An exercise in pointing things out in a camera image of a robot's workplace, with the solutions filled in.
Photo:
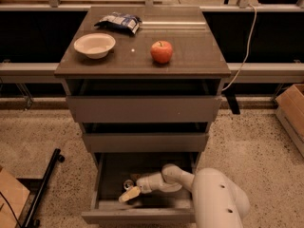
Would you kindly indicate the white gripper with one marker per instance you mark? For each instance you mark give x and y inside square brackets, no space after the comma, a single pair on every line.
[148,183]

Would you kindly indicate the blue pepsi can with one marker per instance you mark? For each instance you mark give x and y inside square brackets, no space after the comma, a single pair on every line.
[128,184]

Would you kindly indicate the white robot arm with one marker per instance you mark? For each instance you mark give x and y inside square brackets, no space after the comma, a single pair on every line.
[218,202]

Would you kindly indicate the grey bottom drawer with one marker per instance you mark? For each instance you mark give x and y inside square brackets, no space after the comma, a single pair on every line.
[157,207]

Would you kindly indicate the grey drawer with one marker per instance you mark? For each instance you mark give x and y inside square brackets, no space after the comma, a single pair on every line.
[157,207]
[145,137]
[143,101]

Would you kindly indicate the grey middle drawer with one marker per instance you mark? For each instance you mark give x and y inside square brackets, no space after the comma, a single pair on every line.
[145,137]

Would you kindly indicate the grey top drawer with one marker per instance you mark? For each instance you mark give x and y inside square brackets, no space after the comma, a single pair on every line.
[143,101]

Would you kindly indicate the grey drawer cabinet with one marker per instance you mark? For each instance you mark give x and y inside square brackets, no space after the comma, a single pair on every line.
[196,54]

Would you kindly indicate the black metal bar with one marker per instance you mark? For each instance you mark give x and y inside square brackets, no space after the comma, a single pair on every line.
[30,221]

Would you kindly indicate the cardboard box left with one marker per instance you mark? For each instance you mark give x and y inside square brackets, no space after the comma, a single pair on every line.
[13,199]

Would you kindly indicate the cardboard box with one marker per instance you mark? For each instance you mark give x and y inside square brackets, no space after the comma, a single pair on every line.
[290,113]
[13,199]

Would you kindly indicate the red apple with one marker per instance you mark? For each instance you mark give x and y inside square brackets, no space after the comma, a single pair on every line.
[161,52]

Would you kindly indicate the white bowl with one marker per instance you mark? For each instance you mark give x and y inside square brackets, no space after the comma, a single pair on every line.
[95,45]

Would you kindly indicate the blue chip bag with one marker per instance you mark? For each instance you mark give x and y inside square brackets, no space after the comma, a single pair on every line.
[120,21]

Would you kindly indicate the cardboard box right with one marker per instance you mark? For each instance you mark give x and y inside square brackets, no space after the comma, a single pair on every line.
[290,113]

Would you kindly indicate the metal railing frame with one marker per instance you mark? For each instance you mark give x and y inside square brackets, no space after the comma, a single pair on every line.
[243,72]

